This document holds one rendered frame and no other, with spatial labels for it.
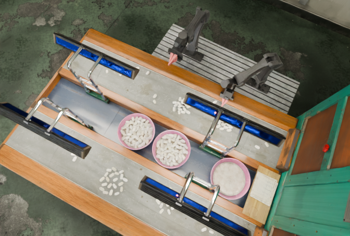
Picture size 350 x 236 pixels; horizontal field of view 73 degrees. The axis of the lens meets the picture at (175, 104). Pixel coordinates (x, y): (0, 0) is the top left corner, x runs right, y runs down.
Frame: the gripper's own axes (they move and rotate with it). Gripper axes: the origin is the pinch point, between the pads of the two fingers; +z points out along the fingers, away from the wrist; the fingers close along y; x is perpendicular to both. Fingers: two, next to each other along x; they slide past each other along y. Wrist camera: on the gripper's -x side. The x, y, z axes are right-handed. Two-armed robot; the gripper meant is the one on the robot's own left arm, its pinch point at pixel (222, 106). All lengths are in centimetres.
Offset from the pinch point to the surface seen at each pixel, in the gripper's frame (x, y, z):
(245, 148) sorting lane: -12.7, 27.0, 17.9
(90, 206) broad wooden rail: -66, -49, 77
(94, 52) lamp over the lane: -39, -88, -9
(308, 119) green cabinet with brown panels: -1, 56, -17
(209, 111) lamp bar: -37.1, -6.5, -5.0
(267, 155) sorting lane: -10.8, 43.0, 15.9
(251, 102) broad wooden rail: 7.3, 18.9, -9.4
